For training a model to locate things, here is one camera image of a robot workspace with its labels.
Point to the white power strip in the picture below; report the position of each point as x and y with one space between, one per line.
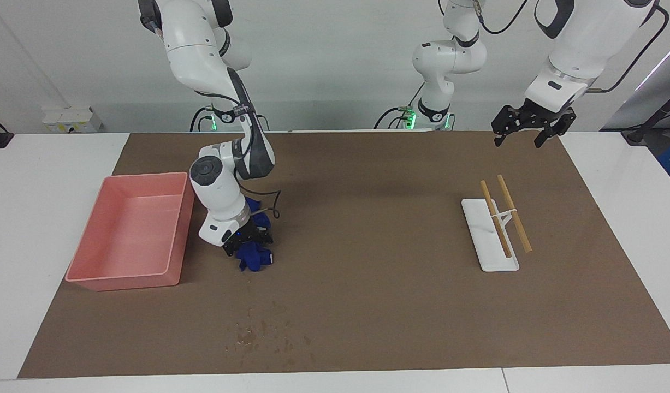
67 117

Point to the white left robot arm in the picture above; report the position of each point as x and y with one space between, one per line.
449 57

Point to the pink plastic bin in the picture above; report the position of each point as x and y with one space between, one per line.
127 234

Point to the black stand pole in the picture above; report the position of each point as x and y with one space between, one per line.
654 117

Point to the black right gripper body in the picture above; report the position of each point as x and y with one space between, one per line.
250 233

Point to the wooden towel rack rod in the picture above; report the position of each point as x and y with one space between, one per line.
496 218
514 213

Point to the brown table mat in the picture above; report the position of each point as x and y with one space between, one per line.
367 245

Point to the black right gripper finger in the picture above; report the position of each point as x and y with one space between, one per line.
266 237
232 250

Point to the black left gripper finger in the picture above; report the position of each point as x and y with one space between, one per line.
558 130
504 125

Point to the blue towel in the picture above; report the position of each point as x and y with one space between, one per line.
253 259

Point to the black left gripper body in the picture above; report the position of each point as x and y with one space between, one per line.
550 113

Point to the white towel rack base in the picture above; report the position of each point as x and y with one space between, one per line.
496 259

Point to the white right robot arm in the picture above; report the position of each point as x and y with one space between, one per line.
220 185

